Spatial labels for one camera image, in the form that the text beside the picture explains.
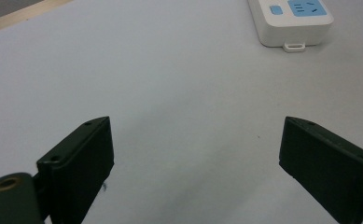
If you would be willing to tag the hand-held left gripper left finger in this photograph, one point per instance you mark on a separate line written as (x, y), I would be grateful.
(76, 168)

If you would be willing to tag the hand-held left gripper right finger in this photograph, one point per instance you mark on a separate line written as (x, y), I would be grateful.
(325, 168)

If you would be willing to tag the white power strip blue sockets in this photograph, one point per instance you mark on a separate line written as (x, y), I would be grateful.
(289, 26)

